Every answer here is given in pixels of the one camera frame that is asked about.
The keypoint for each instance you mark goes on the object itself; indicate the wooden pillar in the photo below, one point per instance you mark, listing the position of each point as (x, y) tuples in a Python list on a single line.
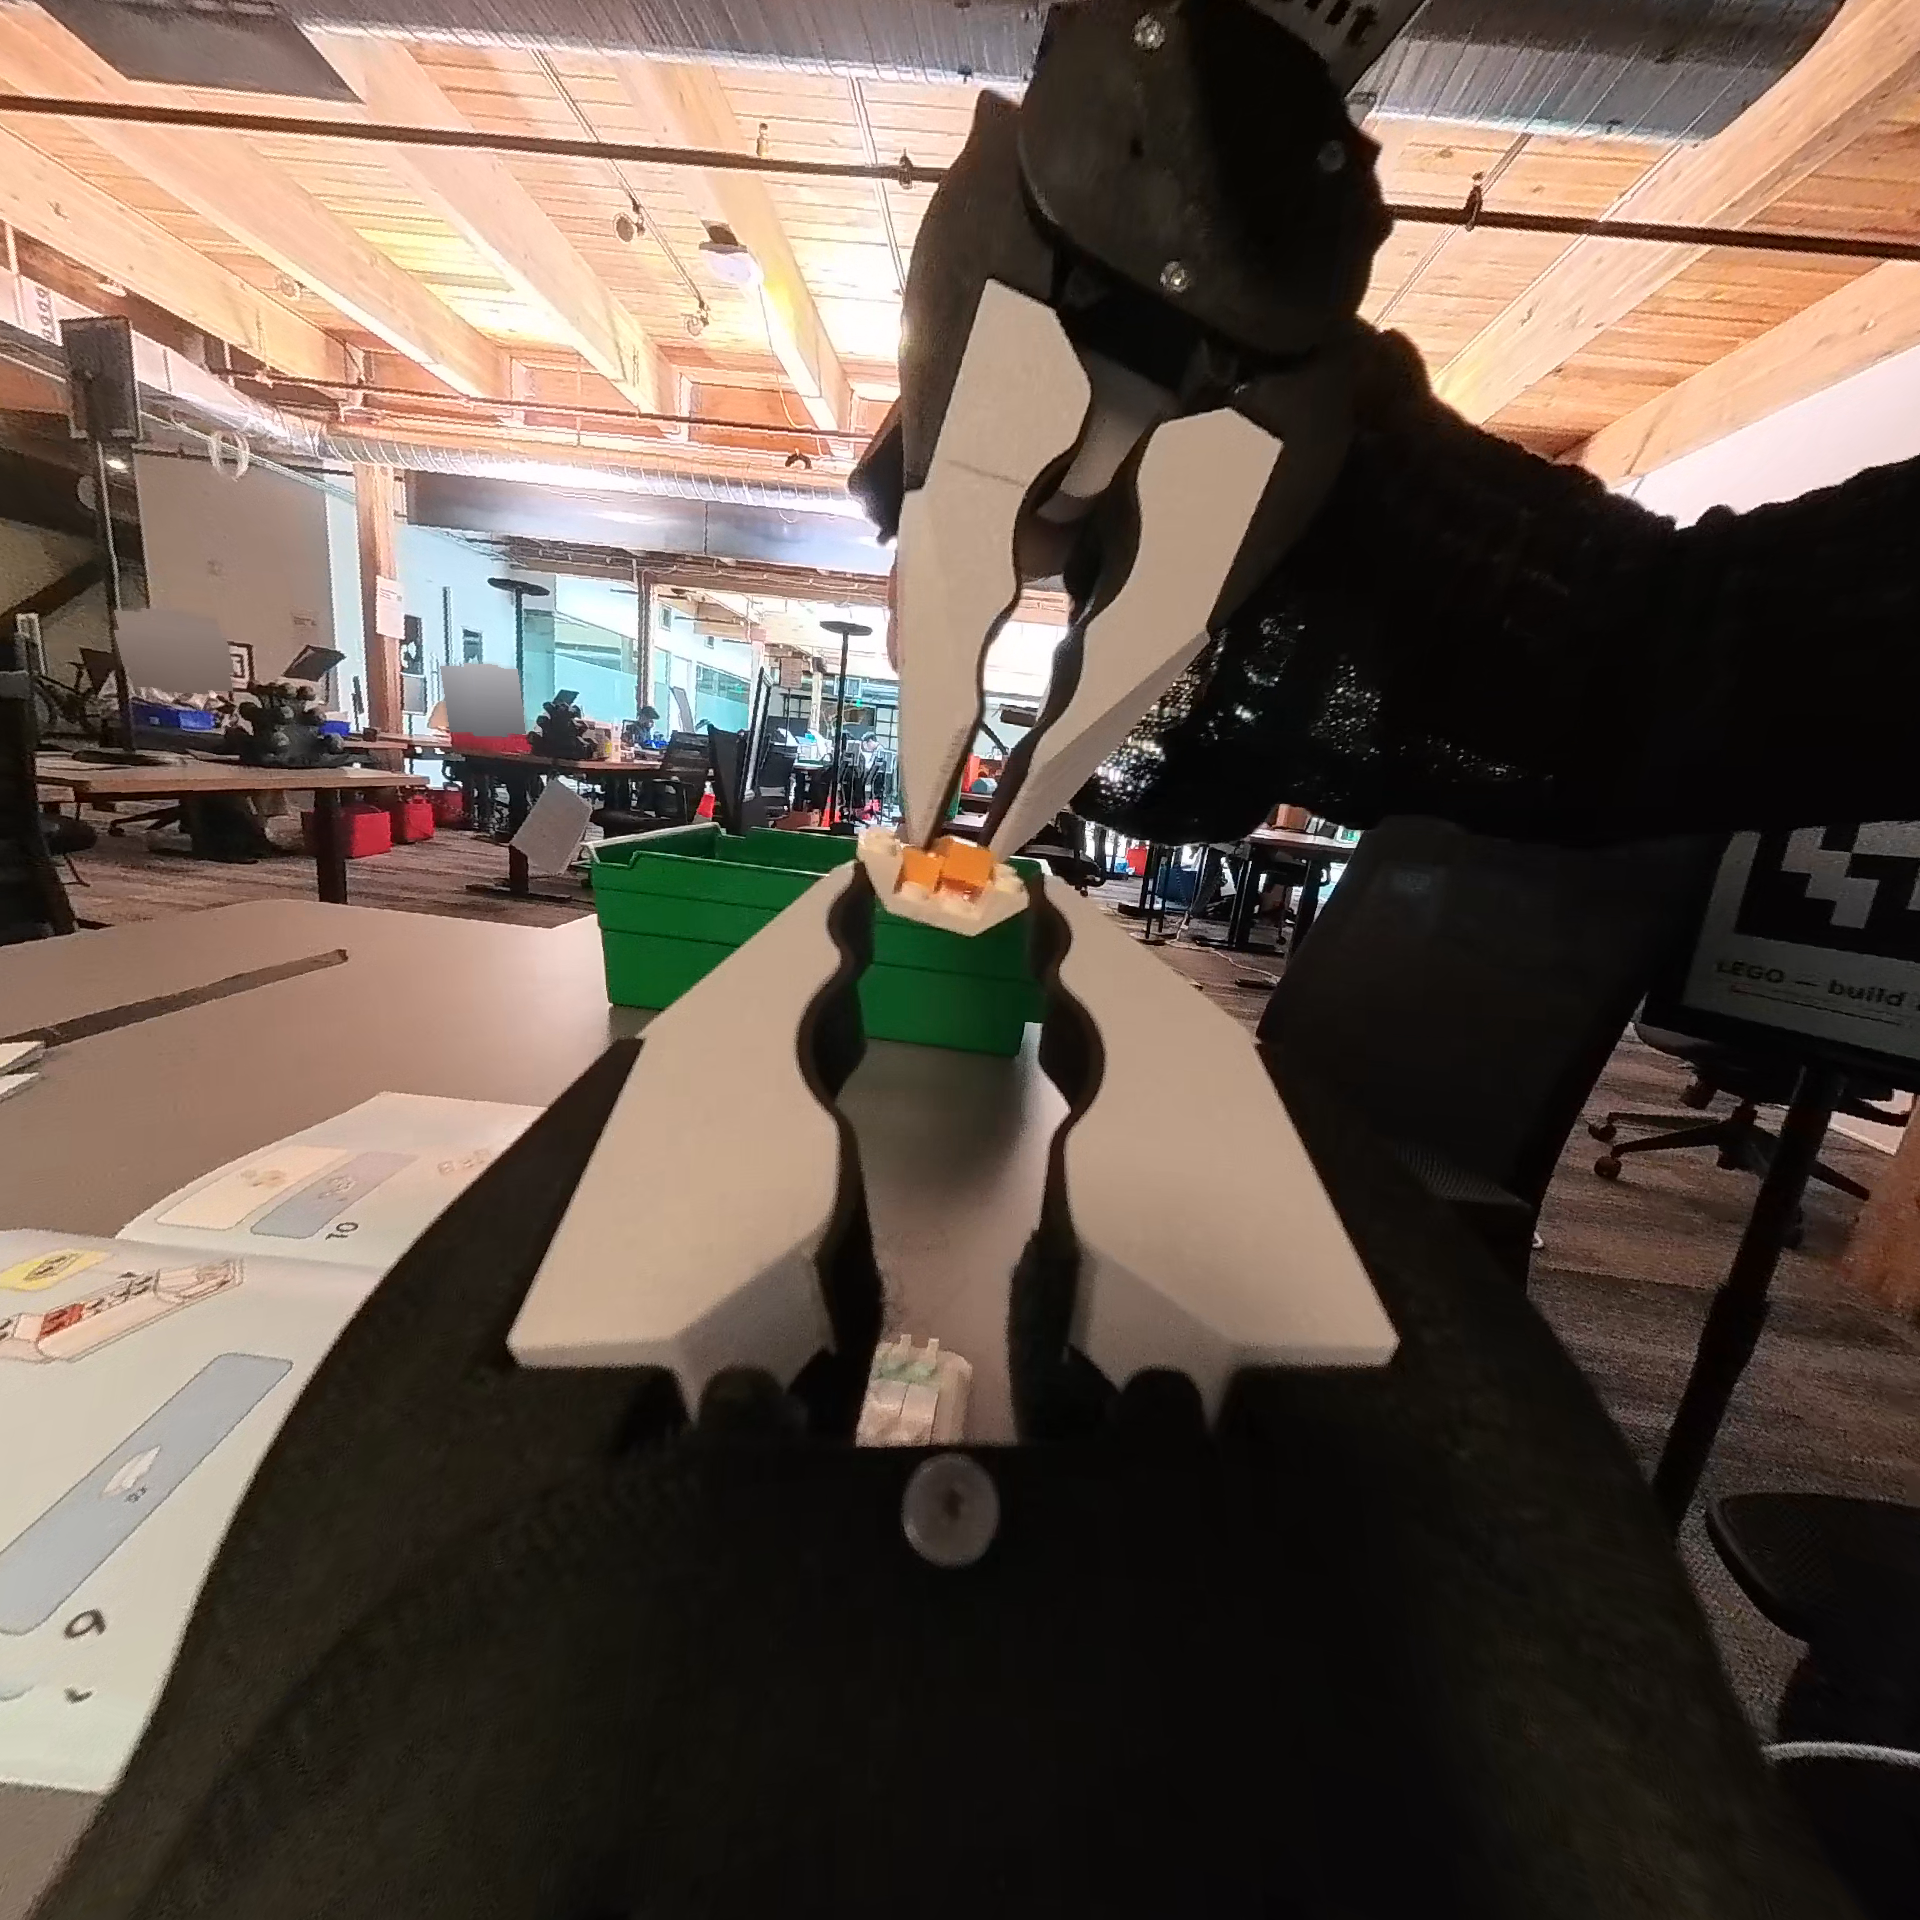
[(1889, 1231)]

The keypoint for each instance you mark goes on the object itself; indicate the red bin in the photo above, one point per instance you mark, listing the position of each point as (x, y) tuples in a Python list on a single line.
[(349, 833), (413, 818)]

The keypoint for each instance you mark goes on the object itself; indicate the silver air duct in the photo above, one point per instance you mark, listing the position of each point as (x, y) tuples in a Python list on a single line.
[(1575, 76)]

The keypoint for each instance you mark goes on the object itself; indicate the white board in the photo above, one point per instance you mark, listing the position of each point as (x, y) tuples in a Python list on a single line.
[(554, 833)]

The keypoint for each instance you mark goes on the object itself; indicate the black speaker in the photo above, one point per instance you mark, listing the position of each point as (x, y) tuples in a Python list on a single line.
[(103, 377)]

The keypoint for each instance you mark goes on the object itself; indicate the black floor lamp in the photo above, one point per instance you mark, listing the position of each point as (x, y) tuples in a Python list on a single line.
[(844, 627), (522, 584)]

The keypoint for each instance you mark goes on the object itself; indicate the black sign stand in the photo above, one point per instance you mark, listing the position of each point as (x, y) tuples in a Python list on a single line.
[(1748, 1291)]

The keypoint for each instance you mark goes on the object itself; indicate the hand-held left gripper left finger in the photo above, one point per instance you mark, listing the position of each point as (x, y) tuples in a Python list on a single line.
[(691, 1200)]

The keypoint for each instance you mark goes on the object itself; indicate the white lego model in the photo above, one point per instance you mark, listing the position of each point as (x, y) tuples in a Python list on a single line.
[(907, 1396)]

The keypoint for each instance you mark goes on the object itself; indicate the open lego instruction booklet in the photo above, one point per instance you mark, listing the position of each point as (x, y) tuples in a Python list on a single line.
[(150, 1424)]

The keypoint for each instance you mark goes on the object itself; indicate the white and orange lego piece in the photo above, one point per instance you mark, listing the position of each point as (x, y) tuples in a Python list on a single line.
[(938, 868)]

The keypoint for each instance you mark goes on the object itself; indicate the black and white tag sign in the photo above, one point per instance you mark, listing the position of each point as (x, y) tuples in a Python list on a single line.
[(1800, 977)]

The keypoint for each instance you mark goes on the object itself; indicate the stacked green plastic bins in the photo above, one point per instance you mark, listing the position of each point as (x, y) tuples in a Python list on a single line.
[(706, 930)]

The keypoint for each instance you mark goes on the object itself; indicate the wooden table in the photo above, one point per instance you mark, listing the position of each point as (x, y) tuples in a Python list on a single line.
[(225, 780)]

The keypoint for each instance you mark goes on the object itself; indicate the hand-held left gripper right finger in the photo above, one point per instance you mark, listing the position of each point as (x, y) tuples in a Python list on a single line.
[(1200, 1200)]

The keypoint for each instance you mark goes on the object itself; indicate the black swivel chair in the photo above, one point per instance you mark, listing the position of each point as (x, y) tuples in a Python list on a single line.
[(1725, 1119)]

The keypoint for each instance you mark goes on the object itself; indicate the black mesh chair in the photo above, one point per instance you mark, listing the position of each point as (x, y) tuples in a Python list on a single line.
[(1471, 1021)]

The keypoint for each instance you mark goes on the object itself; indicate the person's right forearm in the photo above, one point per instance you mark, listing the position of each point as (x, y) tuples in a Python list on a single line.
[(1499, 630)]

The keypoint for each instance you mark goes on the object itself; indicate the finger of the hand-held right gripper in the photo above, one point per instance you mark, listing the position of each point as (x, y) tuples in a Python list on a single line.
[(959, 495), (1171, 569)]

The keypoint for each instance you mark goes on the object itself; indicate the round ceiling device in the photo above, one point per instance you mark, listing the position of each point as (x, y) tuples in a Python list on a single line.
[(728, 263)]

